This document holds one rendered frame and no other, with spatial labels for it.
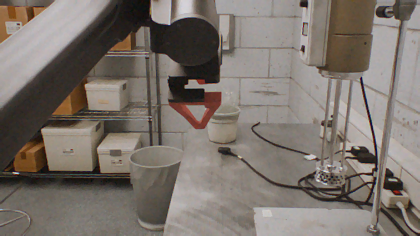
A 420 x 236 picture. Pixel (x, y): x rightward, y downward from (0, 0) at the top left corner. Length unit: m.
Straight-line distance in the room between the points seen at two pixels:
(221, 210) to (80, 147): 1.86
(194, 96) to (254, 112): 2.46
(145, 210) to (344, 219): 1.43
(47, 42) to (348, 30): 0.56
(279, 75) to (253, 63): 0.22
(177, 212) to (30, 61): 0.74
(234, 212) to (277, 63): 1.98
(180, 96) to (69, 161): 2.38
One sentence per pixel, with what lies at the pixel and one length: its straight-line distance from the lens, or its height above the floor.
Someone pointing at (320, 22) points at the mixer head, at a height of 1.23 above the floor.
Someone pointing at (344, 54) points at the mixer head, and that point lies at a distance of 0.75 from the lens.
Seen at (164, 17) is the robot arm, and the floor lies 1.25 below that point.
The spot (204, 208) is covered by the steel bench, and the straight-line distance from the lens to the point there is 1.00.
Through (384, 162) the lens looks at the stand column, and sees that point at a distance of 0.89.
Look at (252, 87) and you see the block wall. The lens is 2.85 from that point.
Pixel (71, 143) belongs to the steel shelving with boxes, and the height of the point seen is 0.35.
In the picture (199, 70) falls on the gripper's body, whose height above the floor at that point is 1.19.
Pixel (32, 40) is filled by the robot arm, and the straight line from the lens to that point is 0.32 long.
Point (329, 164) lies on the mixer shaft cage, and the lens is 0.86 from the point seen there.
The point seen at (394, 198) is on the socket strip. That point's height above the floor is 0.78.
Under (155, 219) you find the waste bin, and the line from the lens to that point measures 2.23.
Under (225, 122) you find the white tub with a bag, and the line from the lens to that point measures 1.40.
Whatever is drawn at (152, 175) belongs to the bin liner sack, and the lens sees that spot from 2.07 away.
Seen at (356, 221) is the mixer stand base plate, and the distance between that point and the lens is 1.00.
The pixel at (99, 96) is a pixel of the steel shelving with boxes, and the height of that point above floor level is 0.67.
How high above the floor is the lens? 1.26
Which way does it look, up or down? 16 degrees down
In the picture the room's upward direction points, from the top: straight up
